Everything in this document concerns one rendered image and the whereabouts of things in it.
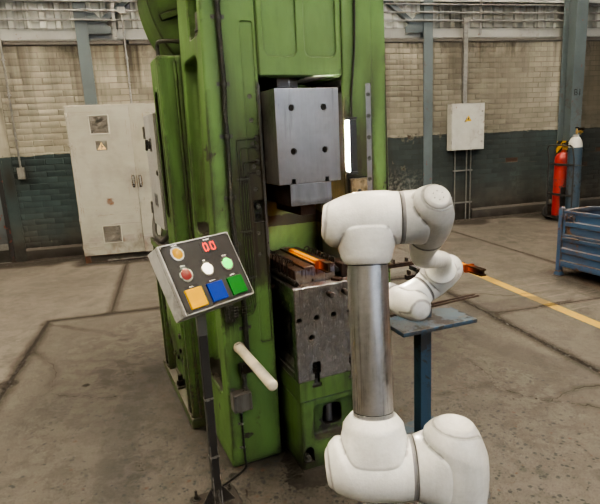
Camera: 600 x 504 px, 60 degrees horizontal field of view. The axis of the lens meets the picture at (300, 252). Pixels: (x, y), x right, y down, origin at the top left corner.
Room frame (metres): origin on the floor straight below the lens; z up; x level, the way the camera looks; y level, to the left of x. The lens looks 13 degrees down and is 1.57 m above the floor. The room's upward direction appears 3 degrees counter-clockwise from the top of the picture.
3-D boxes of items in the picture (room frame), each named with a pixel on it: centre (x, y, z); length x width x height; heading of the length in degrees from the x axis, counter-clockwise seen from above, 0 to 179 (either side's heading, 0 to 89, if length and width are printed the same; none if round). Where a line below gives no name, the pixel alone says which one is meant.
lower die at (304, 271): (2.50, 0.02, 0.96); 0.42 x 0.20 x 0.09; 23
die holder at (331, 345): (2.53, -0.03, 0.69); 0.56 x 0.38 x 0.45; 23
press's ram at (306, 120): (2.51, -0.02, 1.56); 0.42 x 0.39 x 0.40; 23
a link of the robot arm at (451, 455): (1.15, -0.35, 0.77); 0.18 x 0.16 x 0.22; 87
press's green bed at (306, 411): (2.53, -0.03, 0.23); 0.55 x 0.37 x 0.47; 23
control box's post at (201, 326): (2.01, 0.41, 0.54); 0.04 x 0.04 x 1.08; 23
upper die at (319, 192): (2.50, 0.02, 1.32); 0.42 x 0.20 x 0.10; 23
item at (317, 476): (2.26, -0.08, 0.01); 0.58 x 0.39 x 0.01; 113
